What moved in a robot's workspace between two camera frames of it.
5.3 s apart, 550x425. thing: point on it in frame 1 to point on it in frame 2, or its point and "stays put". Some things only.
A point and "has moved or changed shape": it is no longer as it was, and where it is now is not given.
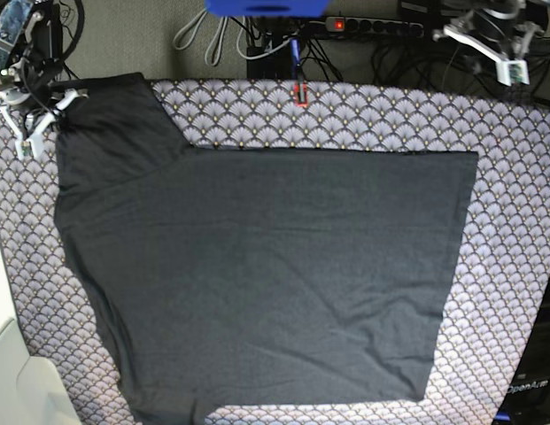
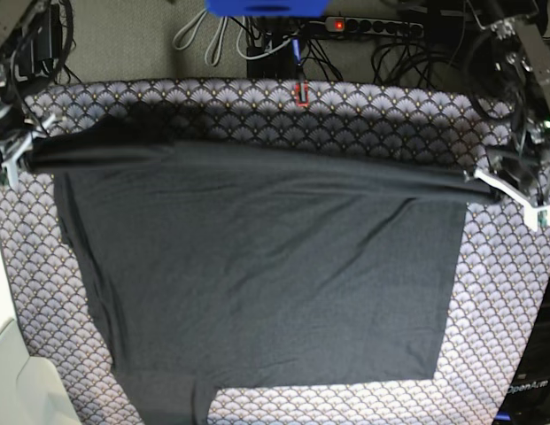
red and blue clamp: (300, 84) stays put
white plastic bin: (26, 389) stays put
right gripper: (28, 100) to (11, 133)
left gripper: (507, 39) to (522, 160)
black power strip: (358, 25) stays put
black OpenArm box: (532, 397) stays put
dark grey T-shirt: (246, 276) has moved or changed shape
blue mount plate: (267, 8) stays put
